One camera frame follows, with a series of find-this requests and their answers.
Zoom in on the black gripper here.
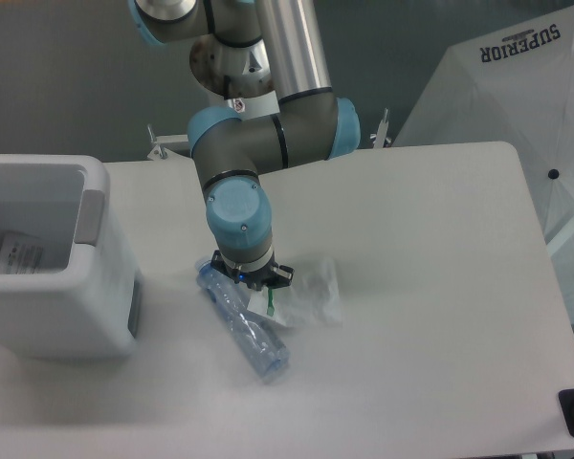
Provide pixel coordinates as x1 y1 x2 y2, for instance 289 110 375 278
210 250 295 290

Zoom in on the crushed clear plastic bottle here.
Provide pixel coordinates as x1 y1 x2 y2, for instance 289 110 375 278
195 257 290 381

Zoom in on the clear plastic bag green stripe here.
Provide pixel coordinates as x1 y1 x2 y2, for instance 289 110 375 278
247 254 342 328

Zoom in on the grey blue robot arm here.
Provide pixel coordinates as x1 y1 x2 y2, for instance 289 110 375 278
129 1 361 290

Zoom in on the white plastic trash can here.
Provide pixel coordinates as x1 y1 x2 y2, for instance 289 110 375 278
0 154 143 359

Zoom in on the white printed paper trash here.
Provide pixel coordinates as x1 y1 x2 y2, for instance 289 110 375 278
0 231 46 274

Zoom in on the white umbrella with lettering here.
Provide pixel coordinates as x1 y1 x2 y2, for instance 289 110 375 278
396 6 574 324

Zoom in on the white metal base bracket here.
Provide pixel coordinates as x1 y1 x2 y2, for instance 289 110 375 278
146 107 393 161

